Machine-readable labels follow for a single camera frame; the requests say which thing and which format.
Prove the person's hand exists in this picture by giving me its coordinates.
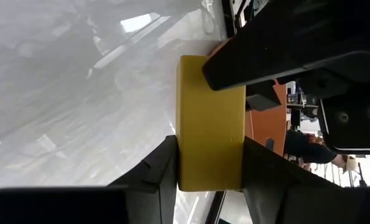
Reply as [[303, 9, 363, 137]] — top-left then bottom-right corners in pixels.
[[333, 154, 349, 168]]

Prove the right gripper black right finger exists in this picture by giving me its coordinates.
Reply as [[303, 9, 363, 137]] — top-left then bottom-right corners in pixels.
[[243, 136, 341, 224]]

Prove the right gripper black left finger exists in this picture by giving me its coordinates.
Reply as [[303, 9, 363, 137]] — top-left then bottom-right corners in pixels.
[[108, 135, 179, 224]]

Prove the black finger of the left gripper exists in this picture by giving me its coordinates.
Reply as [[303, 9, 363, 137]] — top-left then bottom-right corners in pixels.
[[203, 0, 370, 91], [246, 80, 282, 111]]

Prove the yellow long wooden block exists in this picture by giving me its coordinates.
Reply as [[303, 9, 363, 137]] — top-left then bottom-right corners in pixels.
[[175, 55, 246, 192]]

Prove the orange plastic bin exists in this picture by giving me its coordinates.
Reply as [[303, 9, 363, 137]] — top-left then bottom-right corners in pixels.
[[209, 40, 287, 157]]

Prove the beige tape roll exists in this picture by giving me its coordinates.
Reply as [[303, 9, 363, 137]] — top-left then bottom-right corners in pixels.
[[346, 155, 359, 172]]

